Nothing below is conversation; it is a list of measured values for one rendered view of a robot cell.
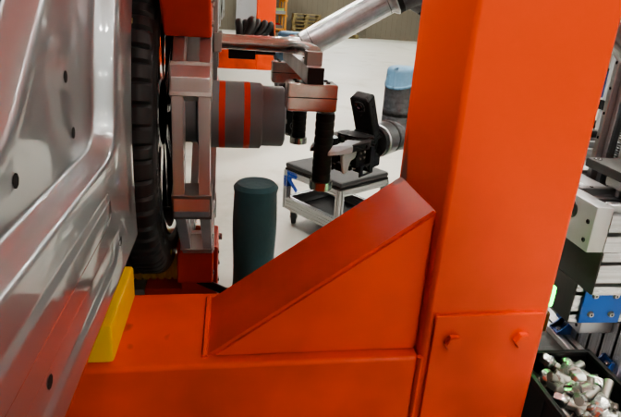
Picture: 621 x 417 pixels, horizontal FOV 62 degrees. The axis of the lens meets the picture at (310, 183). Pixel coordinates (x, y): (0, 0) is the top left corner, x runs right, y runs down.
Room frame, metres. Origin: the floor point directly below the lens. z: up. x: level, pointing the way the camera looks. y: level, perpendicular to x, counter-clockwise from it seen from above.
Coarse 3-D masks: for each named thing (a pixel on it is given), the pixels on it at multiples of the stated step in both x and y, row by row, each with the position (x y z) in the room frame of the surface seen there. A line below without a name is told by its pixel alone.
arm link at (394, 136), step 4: (380, 124) 1.10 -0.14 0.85; (384, 124) 1.11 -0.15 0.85; (388, 124) 1.11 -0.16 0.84; (392, 124) 1.12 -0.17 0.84; (384, 128) 1.09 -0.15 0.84; (388, 128) 1.10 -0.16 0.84; (392, 128) 1.11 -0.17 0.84; (388, 132) 1.09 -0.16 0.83; (392, 132) 1.09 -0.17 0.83; (396, 132) 1.11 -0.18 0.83; (392, 136) 1.09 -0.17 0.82; (396, 136) 1.10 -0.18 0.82; (392, 140) 1.08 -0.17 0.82; (396, 140) 1.10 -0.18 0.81; (392, 144) 1.08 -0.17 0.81; (396, 144) 1.10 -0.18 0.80; (388, 148) 1.08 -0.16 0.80; (392, 148) 1.09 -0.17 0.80; (388, 152) 1.08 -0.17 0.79; (392, 152) 1.11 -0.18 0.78; (380, 156) 1.09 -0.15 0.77
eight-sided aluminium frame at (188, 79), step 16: (176, 48) 0.83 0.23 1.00; (208, 48) 0.84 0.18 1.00; (176, 64) 0.81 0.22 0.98; (192, 64) 0.81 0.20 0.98; (208, 64) 0.82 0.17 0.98; (176, 80) 0.79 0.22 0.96; (192, 80) 0.80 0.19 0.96; (208, 80) 0.80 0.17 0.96; (176, 96) 0.79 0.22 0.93; (192, 96) 0.79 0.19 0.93; (208, 96) 0.80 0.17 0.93; (176, 112) 0.79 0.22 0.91; (208, 112) 0.80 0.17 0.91; (176, 128) 0.79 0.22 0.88; (208, 128) 0.80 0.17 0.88; (176, 144) 0.79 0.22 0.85; (192, 144) 1.26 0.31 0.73; (208, 144) 0.80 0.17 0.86; (176, 160) 0.79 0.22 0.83; (192, 160) 1.22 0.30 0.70; (208, 160) 0.80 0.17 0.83; (176, 176) 0.79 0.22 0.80; (192, 176) 1.19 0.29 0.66; (208, 176) 0.80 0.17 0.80; (176, 192) 0.79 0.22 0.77; (192, 192) 0.80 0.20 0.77; (208, 192) 0.80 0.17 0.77; (176, 208) 0.79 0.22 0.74; (192, 208) 0.80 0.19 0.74; (208, 208) 0.80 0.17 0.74; (192, 224) 1.01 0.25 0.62; (208, 224) 0.84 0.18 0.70; (192, 240) 0.93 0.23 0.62; (208, 240) 0.90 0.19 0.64
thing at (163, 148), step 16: (160, 32) 0.87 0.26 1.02; (160, 48) 1.03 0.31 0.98; (160, 64) 1.02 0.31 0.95; (160, 80) 1.02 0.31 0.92; (160, 96) 1.11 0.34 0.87; (160, 112) 1.11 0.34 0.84; (160, 128) 1.10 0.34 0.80; (160, 144) 1.00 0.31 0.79; (160, 160) 0.99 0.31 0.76; (160, 176) 0.98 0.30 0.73
